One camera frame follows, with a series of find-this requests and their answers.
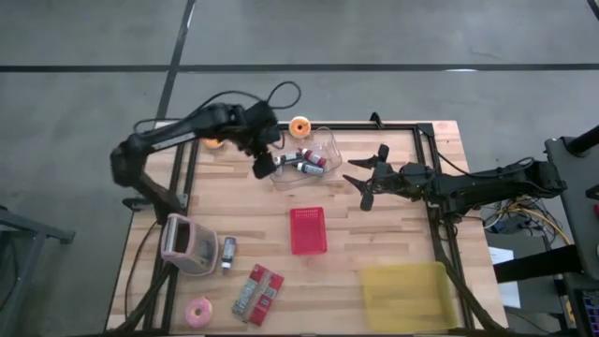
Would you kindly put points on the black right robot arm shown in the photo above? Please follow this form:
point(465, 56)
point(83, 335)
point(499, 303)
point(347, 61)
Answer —
point(491, 185)

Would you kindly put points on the pink and white basket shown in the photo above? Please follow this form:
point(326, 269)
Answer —
point(189, 243)

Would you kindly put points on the red food colouring bottle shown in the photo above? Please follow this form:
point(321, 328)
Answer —
point(315, 158)
point(279, 161)

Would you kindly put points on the red snack package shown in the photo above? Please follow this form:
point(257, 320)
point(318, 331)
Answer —
point(258, 295)

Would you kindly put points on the grey metal stand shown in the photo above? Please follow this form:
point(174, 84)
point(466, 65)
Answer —
point(28, 229)

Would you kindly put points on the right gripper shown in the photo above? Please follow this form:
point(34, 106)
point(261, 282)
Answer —
point(388, 180)

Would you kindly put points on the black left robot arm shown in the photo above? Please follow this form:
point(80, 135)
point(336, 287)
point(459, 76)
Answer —
point(164, 136)

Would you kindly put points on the red plastic basket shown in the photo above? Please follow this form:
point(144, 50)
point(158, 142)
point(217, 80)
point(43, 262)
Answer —
point(308, 231)

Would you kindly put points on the black flat bar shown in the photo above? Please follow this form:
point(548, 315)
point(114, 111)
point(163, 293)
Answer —
point(538, 264)

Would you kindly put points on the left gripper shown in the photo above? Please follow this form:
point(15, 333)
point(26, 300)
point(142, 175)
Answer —
point(264, 166)

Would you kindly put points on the purple food colouring bottle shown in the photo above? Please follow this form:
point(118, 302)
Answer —
point(229, 250)

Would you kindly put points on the black frame clamp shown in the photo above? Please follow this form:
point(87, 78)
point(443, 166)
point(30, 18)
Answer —
point(375, 120)

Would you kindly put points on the grey metal mounting bracket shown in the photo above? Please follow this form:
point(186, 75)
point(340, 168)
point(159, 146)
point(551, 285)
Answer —
point(182, 200)

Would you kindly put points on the grey equipment cabinet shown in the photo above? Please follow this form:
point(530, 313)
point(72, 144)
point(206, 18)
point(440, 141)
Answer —
point(573, 196)

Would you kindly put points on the black aluminium table frame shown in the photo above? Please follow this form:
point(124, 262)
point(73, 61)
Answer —
point(351, 126)

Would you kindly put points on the orange donut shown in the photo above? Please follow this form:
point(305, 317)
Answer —
point(213, 143)
point(294, 127)

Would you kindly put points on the clear plastic bin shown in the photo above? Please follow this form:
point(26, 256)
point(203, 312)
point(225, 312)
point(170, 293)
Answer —
point(327, 154)

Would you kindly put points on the pink donut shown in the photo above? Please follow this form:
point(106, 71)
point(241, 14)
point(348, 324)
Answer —
point(193, 312)

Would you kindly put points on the yellow plastic tray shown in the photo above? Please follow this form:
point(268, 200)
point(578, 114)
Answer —
point(407, 297)

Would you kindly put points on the black equipment cart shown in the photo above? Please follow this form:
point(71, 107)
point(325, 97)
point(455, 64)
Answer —
point(582, 304)

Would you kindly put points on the white paper sheet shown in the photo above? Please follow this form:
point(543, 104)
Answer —
point(505, 276)

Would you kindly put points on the dark food colouring bottle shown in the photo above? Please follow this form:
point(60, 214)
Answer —
point(310, 168)
point(291, 157)

